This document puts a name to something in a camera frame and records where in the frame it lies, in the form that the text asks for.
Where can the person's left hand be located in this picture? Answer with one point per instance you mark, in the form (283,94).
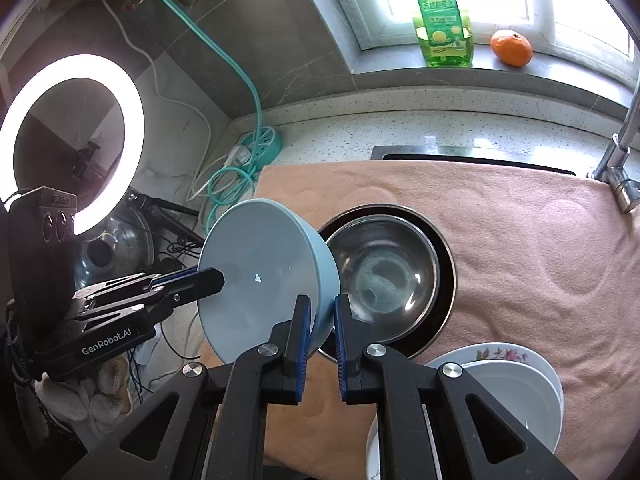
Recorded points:
(100,385)

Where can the chrome faucet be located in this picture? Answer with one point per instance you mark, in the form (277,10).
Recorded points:
(620,160)

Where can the light blue bowl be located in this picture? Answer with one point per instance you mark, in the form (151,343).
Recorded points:
(260,270)

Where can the large floral plate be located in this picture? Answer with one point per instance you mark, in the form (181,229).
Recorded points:
(372,450)

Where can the pink towel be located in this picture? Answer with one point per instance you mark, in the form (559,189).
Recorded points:
(500,240)

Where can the small floral deep plate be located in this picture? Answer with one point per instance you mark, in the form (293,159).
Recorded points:
(500,351)

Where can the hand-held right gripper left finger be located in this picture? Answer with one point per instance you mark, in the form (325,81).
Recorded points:
(301,350)

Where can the steel sink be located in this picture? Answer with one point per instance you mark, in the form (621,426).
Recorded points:
(475,155)

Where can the green dish soap bottle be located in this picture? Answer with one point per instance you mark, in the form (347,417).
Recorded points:
(440,20)

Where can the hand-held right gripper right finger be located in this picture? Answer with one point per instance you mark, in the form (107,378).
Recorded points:
(342,355)

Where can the black tripod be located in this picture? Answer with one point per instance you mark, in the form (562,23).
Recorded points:
(165,207)

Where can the large steel bowl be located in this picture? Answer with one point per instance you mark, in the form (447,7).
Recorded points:
(446,270)

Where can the orange fruit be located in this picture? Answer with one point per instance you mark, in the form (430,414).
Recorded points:
(511,47)

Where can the steel pot lid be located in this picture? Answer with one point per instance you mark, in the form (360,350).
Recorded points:
(120,250)

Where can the teal power strip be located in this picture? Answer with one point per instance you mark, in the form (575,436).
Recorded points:
(260,145)

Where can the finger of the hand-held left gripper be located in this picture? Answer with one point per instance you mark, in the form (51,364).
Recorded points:
(170,276)
(200,282)

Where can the small steel bowl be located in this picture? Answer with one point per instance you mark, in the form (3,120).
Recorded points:
(385,270)

